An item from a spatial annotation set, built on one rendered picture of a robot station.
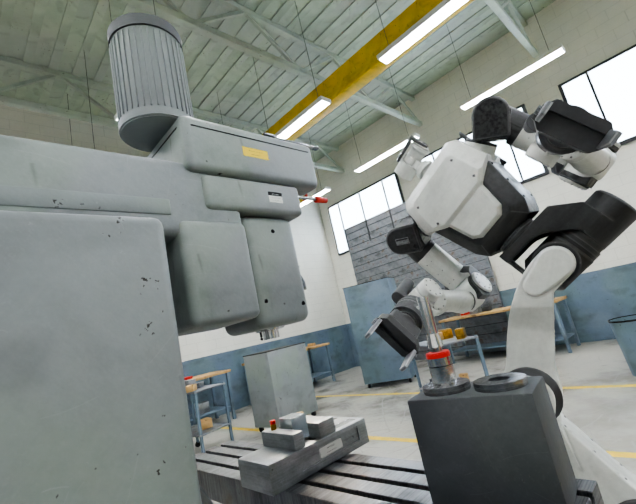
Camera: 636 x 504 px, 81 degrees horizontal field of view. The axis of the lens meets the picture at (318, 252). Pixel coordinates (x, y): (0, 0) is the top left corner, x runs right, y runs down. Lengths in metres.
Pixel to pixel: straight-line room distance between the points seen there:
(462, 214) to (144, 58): 0.95
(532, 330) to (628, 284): 7.11
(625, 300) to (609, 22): 4.78
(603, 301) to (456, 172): 7.29
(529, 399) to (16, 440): 0.74
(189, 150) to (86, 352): 0.55
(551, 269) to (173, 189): 0.95
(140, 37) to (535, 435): 1.26
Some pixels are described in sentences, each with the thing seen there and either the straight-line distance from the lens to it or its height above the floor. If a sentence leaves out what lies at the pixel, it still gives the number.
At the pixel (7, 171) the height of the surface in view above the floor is 1.68.
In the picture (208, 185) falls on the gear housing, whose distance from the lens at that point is 1.02.
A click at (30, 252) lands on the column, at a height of 1.49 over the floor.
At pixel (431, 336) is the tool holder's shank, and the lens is 0.79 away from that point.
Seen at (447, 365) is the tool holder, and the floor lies 1.16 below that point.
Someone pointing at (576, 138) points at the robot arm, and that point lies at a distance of 0.79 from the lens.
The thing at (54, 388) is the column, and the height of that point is 1.28.
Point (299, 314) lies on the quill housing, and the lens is 1.09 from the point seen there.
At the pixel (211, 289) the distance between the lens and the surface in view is 0.93.
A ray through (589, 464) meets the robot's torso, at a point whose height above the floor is 0.83.
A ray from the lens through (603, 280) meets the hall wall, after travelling 8.27.
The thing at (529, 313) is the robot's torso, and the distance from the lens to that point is 1.13.
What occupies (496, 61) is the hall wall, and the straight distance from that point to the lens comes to 9.49.
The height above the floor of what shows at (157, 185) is 1.68.
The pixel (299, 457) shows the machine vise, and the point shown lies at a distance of 1.08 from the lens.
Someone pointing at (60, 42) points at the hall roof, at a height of 6.18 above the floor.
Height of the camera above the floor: 1.28
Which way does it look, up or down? 11 degrees up
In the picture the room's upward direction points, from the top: 12 degrees counter-clockwise
